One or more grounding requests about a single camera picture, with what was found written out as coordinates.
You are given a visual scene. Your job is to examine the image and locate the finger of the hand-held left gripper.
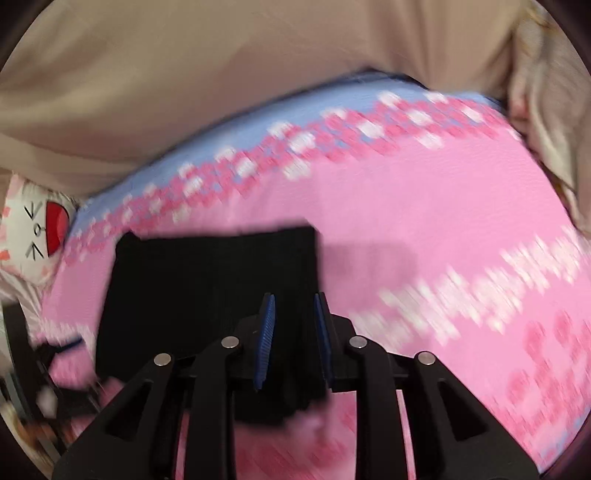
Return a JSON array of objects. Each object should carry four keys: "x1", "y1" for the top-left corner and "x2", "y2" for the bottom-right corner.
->
[{"x1": 28, "y1": 336, "x2": 93, "y2": 370}]

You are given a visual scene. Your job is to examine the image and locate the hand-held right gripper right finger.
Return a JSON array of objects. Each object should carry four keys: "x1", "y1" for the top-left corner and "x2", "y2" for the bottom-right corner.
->
[{"x1": 313, "y1": 292, "x2": 540, "y2": 480}]

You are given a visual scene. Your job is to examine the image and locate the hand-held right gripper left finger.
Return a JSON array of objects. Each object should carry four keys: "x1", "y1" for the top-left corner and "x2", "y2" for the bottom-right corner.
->
[{"x1": 53, "y1": 293, "x2": 278, "y2": 480}]

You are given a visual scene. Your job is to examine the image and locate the black pants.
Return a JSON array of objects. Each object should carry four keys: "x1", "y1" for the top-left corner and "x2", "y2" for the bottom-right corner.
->
[{"x1": 95, "y1": 225, "x2": 334, "y2": 426}]

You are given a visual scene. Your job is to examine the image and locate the pink satin cloth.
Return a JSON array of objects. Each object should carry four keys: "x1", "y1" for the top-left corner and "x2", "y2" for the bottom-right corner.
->
[{"x1": 0, "y1": 270, "x2": 54, "y2": 344}]

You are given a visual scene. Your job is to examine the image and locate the cartoon face pillow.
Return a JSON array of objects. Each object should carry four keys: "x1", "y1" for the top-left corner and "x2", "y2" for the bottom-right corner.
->
[{"x1": 0, "y1": 173, "x2": 81, "y2": 287}]

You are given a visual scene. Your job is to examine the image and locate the pink floral bed sheet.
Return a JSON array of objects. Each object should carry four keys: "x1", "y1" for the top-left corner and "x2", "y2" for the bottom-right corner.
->
[{"x1": 41, "y1": 76, "x2": 589, "y2": 480}]

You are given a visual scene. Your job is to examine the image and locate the beige blanket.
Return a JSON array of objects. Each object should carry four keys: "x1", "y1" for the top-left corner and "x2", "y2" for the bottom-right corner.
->
[{"x1": 0, "y1": 0, "x2": 522, "y2": 199}]

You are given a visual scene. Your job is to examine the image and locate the pale floral folded quilt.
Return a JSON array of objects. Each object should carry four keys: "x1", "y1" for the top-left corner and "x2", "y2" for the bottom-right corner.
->
[{"x1": 505, "y1": 9, "x2": 591, "y2": 227}]

